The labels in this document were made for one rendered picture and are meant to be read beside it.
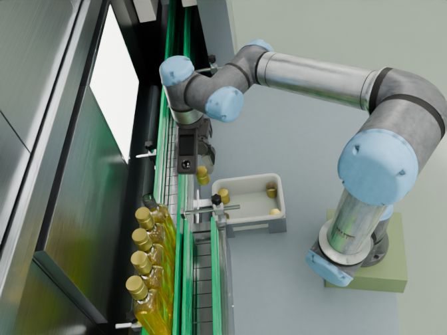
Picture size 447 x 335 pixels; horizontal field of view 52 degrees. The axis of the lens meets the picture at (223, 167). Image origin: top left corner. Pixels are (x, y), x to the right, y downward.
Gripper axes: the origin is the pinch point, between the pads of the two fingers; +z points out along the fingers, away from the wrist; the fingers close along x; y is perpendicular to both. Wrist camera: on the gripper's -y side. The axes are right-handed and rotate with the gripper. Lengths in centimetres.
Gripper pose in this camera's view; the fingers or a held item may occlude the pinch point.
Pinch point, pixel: (201, 172)
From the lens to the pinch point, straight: 123.6
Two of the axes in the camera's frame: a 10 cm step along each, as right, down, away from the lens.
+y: 1.2, -7.8, 6.1
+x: -9.8, -0.1, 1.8
